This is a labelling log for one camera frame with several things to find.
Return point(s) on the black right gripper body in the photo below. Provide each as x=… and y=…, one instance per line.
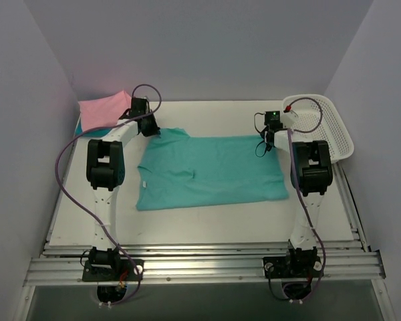
x=267, y=138

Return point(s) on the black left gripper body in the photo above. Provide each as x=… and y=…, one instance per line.
x=150, y=126

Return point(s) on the mint green t-shirt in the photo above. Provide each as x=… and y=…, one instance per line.
x=183, y=171

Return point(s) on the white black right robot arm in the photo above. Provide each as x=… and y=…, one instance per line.
x=310, y=175

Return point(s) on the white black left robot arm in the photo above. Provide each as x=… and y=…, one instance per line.
x=105, y=171

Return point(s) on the white perforated plastic basket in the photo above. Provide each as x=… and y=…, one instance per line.
x=318, y=119

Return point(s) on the folded pink t-shirt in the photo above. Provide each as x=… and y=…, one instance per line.
x=103, y=111

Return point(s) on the folded teal t-shirt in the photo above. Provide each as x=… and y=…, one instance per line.
x=79, y=129

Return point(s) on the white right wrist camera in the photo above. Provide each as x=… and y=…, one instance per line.
x=289, y=118

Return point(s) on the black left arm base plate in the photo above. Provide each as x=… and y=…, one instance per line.
x=105, y=273

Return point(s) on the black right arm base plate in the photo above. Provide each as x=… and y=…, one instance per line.
x=285, y=267

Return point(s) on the aluminium mounting rail frame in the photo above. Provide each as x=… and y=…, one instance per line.
x=223, y=244

